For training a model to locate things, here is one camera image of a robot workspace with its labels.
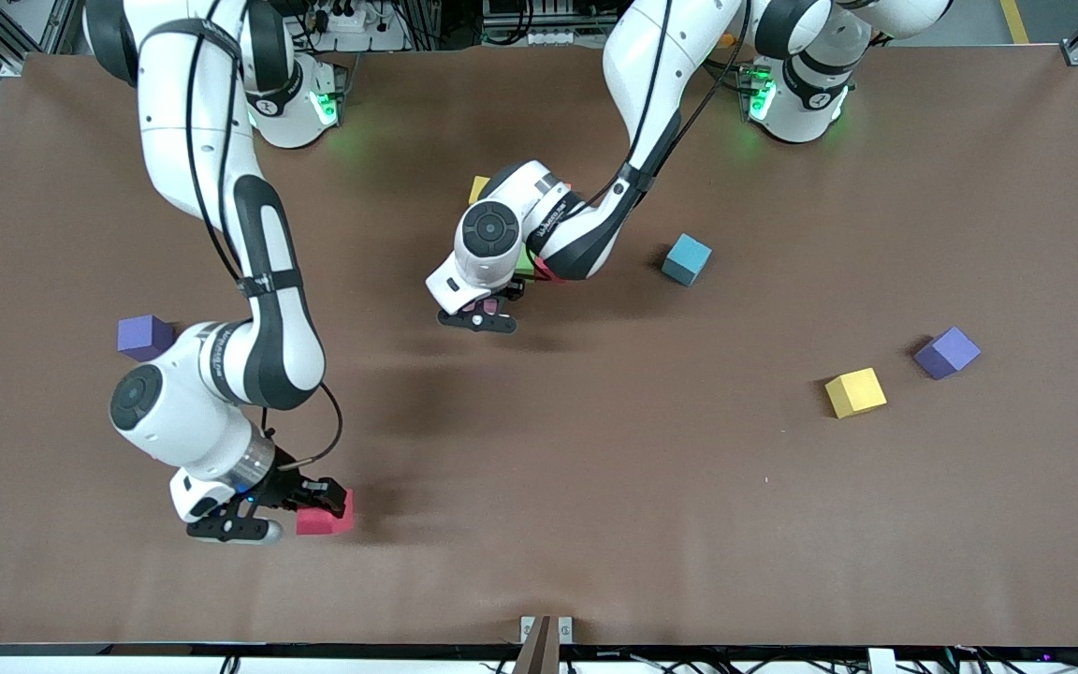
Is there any white power strip with plugs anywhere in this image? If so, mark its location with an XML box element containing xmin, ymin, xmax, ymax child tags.
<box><xmin>300</xmin><ymin>0</ymin><xmax>371</xmax><ymax>35</ymax></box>

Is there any blue foam block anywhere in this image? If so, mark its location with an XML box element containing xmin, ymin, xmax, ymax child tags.
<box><xmin>661</xmin><ymin>233</ymin><xmax>714</xmax><ymax>287</ymax></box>

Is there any grey table edge bracket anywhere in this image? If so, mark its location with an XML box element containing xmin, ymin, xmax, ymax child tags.
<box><xmin>513</xmin><ymin>615</ymin><xmax>575</xmax><ymax>674</ymax></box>

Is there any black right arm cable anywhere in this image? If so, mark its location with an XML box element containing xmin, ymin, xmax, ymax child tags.
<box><xmin>263</xmin><ymin>379</ymin><xmax>345</xmax><ymax>469</ymax></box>

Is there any purple foam block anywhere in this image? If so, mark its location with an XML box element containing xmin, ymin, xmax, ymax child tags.
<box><xmin>913</xmin><ymin>326</ymin><xmax>983</xmax><ymax>381</ymax></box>
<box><xmin>117</xmin><ymin>315</ymin><xmax>177</xmax><ymax>363</ymax></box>

